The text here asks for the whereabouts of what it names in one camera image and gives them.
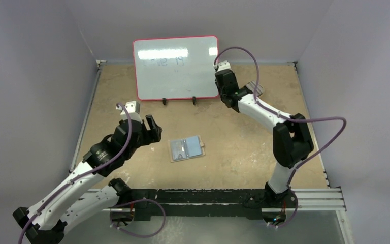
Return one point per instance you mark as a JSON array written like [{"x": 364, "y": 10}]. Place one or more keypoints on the silver VIP credit card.
[{"x": 178, "y": 150}]

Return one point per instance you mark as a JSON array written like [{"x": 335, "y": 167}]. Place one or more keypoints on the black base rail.
[{"x": 252, "y": 204}]

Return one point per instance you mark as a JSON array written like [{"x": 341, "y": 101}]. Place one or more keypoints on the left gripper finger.
[
  {"x": 151, "y": 122},
  {"x": 155, "y": 133}
]

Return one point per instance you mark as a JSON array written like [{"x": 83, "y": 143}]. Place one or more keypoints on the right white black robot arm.
[{"x": 292, "y": 141}]

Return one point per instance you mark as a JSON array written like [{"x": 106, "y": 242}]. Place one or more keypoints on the pink framed whiteboard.
[{"x": 175, "y": 68}]

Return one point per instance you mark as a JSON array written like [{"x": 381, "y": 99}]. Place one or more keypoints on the beige card holder wallet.
[{"x": 194, "y": 147}]

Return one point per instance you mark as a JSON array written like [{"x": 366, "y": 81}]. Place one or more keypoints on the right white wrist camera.
[{"x": 224, "y": 65}]

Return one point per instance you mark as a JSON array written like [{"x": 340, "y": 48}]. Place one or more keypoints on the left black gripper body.
[{"x": 144, "y": 139}]

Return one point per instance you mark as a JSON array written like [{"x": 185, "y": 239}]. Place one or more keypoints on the credit card stack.
[{"x": 252, "y": 86}]

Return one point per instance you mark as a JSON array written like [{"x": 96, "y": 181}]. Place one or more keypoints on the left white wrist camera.
[{"x": 130, "y": 110}]

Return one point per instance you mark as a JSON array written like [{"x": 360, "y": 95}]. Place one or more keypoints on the aluminium frame rail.
[{"x": 319, "y": 198}]

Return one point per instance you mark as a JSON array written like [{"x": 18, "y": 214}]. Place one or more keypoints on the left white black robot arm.
[{"x": 49, "y": 220}]

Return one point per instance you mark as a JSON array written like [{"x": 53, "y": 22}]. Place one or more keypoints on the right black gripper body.
[{"x": 224, "y": 98}]

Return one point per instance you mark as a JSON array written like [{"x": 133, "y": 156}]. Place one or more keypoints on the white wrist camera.
[
  {"x": 130, "y": 110},
  {"x": 224, "y": 65}
]

